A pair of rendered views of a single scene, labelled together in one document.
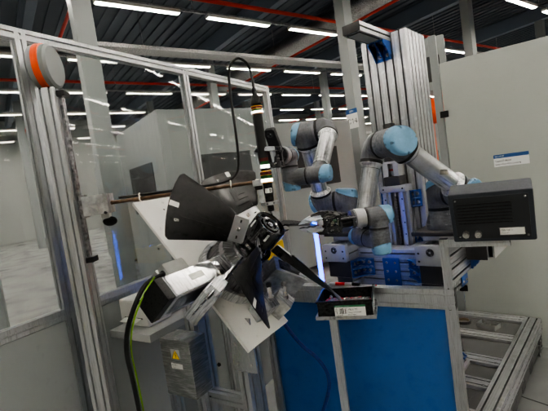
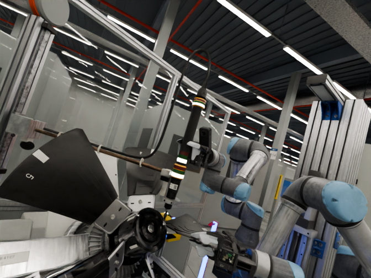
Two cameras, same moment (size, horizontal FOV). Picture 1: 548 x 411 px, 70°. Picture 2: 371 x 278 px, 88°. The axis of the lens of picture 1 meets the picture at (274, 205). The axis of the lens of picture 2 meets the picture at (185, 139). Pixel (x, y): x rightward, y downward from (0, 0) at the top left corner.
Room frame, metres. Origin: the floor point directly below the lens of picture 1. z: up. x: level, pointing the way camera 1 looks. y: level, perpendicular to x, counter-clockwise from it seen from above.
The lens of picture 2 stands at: (0.81, -0.11, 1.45)
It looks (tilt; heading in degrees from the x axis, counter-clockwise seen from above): 4 degrees up; 11
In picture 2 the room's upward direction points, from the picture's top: 17 degrees clockwise
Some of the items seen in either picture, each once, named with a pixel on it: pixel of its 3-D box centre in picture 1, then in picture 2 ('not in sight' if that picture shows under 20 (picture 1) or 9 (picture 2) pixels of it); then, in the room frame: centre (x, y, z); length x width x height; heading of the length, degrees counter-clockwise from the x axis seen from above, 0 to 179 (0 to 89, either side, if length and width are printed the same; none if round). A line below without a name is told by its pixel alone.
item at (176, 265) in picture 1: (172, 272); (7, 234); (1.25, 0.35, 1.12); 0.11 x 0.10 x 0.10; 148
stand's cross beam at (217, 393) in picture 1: (231, 397); not in sight; (1.46, 0.27, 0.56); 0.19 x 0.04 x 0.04; 58
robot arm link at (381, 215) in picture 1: (377, 215); (282, 273); (1.52, -0.40, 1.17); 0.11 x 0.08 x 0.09; 95
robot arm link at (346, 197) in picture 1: (346, 199); (252, 214); (2.15, -0.40, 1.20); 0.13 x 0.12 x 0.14; 68
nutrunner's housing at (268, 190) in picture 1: (262, 150); (186, 143); (1.46, 0.01, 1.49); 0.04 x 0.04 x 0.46
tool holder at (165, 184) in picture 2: (266, 192); (170, 186); (1.46, 0.02, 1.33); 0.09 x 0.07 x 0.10; 93
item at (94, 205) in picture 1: (96, 205); (25, 126); (1.43, 0.64, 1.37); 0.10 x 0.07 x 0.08; 93
